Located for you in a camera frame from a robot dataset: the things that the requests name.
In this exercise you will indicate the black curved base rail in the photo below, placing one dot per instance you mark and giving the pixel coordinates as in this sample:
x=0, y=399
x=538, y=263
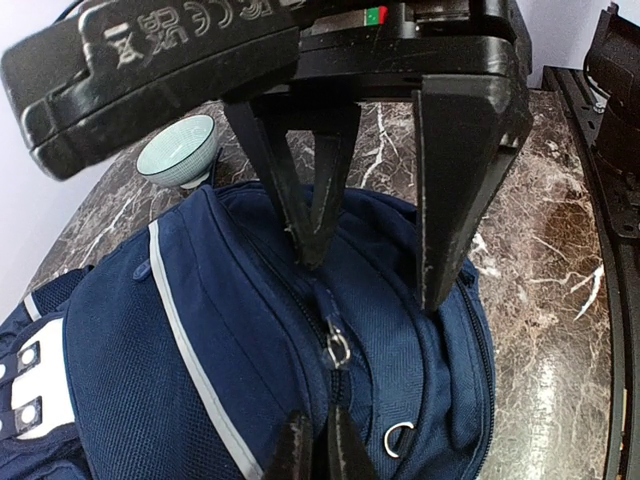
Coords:
x=616, y=209

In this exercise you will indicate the navy blue student backpack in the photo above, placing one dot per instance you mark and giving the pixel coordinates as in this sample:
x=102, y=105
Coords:
x=182, y=353

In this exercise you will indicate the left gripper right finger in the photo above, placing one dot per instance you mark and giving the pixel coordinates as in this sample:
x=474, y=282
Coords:
x=346, y=453

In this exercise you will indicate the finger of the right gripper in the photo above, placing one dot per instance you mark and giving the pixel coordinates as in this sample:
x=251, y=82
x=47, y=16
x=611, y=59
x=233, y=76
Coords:
x=469, y=129

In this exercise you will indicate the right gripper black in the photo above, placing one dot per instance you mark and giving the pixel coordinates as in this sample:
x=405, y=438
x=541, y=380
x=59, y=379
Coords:
x=88, y=86

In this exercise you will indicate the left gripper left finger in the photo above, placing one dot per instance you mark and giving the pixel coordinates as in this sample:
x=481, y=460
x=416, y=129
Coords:
x=292, y=459

